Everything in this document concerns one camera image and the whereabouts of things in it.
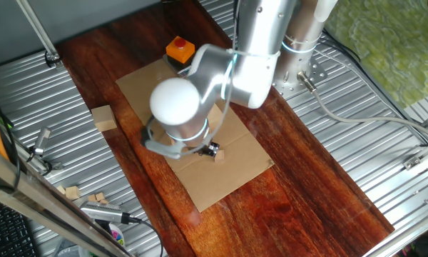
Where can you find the metal frame bar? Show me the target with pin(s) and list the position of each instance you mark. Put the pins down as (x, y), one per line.
(39, 203)

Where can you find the black keyboard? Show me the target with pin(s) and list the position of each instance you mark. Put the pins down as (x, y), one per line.
(7, 235)

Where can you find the aluminium profile bar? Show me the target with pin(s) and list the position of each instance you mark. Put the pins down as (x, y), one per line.
(424, 151)
(406, 232)

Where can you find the large wooden cube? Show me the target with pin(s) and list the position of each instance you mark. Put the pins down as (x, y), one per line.
(215, 115)
(103, 118)

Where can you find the silver camera on stand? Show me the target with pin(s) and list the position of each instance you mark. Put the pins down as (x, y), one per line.
(43, 139)

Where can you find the reddish wood grain board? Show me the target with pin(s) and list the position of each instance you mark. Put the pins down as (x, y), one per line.
(289, 178)

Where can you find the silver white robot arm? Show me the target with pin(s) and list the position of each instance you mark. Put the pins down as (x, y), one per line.
(178, 103)

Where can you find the silver robot mounting plate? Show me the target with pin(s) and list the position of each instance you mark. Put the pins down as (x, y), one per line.
(306, 85)

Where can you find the orange emergency stop button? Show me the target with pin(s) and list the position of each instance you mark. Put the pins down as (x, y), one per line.
(180, 49)

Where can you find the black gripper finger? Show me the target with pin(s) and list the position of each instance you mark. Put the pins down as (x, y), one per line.
(212, 153)
(215, 145)

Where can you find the small wooden cube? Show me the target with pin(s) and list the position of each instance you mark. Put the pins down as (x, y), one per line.
(92, 197)
(100, 196)
(104, 201)

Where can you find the metal camera stand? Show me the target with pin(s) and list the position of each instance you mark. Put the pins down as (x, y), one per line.
(55, 166)

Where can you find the brown cardboard sheet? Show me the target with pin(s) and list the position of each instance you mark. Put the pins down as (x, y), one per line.
(207, 185)

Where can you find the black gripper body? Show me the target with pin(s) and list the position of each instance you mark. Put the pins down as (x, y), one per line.
(204, 149)

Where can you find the medium wooden cube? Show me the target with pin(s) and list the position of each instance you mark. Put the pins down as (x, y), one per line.
(72, 192)
(61, 189)
(220, 157)

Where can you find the aluminium stand pole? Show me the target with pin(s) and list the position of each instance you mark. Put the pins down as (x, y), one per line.
(39, 32)

